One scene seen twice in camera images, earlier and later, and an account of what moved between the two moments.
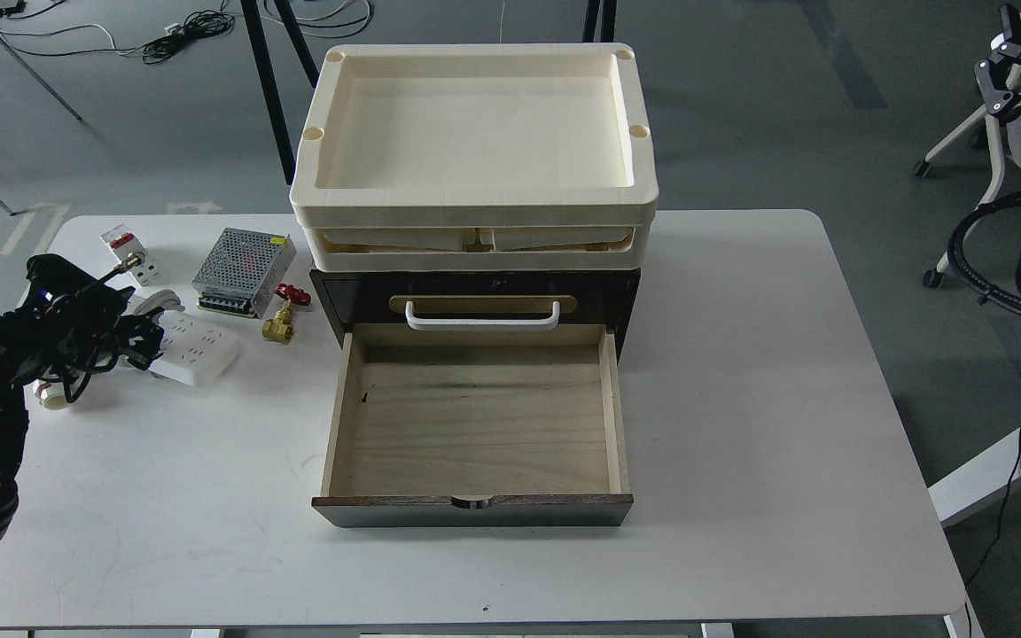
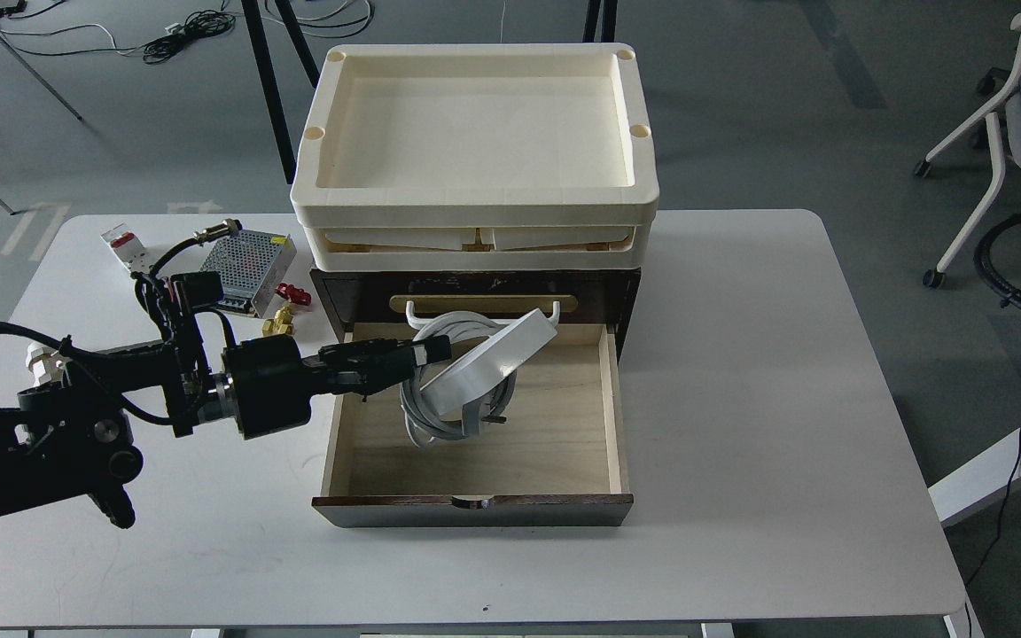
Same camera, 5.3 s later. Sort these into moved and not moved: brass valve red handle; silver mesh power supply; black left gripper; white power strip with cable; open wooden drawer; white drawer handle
Moved: black left gripper; white power strip with cable
Not moved: open wooden drawer; silver mesh power supply; brass valve red handle; white drawer handle
